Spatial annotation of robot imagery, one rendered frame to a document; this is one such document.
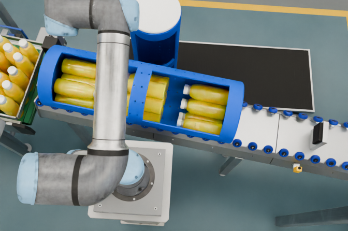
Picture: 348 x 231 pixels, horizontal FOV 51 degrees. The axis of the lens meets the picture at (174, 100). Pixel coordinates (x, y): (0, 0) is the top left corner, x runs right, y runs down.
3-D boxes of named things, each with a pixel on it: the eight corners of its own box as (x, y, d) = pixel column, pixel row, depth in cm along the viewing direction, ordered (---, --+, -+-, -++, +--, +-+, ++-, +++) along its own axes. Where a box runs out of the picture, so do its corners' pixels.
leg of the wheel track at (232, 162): (226, 176, 265) (244, 160, 206) (218, 175, 265) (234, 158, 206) (227, 169, 267) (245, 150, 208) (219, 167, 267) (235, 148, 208)
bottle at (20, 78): (23, 95, 186) (8, 81, 169) (17, 84, 188) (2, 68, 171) (35, 88, 188) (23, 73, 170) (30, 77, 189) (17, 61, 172)
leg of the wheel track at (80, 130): (93, 148, 269) (74, 125, 210) (86, 147, 269) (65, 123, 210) (96, 141, 271) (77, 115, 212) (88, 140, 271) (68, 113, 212)
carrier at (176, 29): (130, 71, 275) (148, 102, 267) (117, 1, 193) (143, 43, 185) (163, 54, 280) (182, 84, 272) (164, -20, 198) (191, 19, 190)
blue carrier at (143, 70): (227, 150, 174) (238, 132, 148) (48, 114, 177) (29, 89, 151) (234, 97, 185) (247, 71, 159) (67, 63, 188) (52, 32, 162)
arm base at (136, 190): (146, 199, 140) (145, 196, 131) (107, 193, 140) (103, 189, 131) (152, 160, 145) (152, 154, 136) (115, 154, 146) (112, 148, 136)
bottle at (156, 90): (162, 102, 162) (121, 94, 163) (165, 91, 166) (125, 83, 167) (163, 92, 156) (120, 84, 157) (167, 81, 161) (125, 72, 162)
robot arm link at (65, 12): (88, 38, 84) (88, -13, 82) (39, 35, 84) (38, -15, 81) (95, 35, 92) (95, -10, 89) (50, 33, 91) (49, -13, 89)
